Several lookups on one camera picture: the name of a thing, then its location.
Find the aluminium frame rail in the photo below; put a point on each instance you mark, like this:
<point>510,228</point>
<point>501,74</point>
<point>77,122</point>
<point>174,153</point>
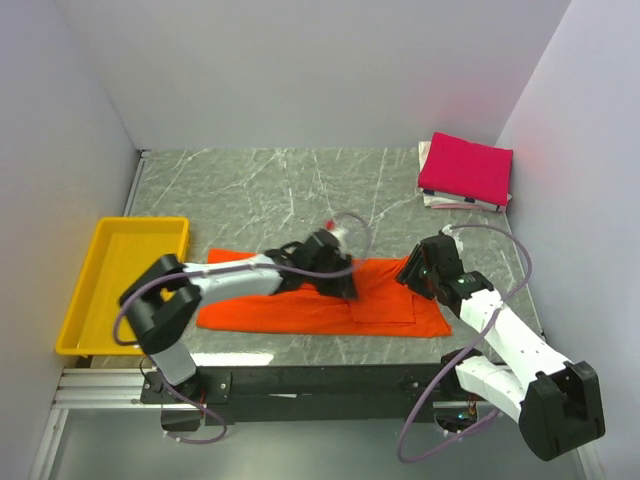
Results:
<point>129,388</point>

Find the folded magenta t shirt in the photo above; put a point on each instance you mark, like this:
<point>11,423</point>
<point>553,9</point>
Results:
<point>466,172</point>

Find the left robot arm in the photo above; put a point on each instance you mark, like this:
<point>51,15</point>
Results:
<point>161,303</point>

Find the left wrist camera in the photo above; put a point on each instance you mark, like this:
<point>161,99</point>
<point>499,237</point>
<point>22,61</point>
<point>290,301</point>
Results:
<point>339,233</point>

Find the black base beam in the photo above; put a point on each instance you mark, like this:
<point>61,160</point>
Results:
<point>310,393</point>

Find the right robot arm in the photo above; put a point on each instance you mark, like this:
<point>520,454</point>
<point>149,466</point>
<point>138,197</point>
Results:
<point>555,402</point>

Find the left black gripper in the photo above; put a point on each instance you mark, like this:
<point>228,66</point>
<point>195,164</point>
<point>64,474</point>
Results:
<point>343,287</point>

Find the yellow plastic tray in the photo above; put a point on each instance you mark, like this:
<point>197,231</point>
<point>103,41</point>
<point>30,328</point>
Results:
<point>121,250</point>

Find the orange t shirt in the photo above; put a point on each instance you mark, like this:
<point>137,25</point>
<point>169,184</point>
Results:
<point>383,308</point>

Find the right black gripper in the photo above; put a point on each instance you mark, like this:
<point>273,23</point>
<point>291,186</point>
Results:
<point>408,273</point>

